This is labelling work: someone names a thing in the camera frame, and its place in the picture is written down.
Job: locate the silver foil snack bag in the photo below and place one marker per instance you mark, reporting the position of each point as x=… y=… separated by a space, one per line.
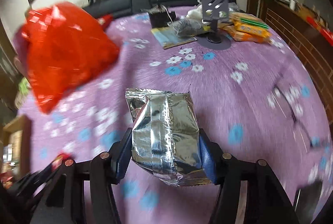
x=165 y=136

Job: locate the eyeglasses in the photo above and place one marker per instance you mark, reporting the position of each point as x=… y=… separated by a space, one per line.
x=287 y=101

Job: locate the cardboard box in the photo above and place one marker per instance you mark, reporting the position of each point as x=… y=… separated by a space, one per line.
x=15 y=147

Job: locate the long red candy packet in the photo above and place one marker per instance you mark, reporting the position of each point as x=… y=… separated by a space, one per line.
x=61 y=158

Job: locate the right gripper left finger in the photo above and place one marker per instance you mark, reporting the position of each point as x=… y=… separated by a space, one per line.
x=121 y=154

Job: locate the orange plastic bag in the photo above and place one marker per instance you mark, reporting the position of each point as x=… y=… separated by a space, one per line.
x=66 y=48

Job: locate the blue booklet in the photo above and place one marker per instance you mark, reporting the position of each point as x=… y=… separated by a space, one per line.
x=167 y=38

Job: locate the orange biscuit packs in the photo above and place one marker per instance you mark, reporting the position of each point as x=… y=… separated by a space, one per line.
x=245 y=27

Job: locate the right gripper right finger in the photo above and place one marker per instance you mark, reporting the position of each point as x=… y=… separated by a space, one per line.
x=211 y=157

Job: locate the clear bag dark contents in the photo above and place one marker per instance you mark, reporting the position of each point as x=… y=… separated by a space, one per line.
x=188 y=28

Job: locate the purple floral tablecloth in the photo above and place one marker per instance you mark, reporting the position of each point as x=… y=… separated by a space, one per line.
x=231 y=92

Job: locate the wooden side cabinet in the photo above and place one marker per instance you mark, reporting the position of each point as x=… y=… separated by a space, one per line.
x=308 y=44

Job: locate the purple phone stand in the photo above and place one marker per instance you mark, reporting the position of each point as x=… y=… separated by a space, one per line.
x=215 y=11

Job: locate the small black box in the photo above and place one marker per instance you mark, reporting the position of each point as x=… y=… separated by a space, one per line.
x=161 y=19

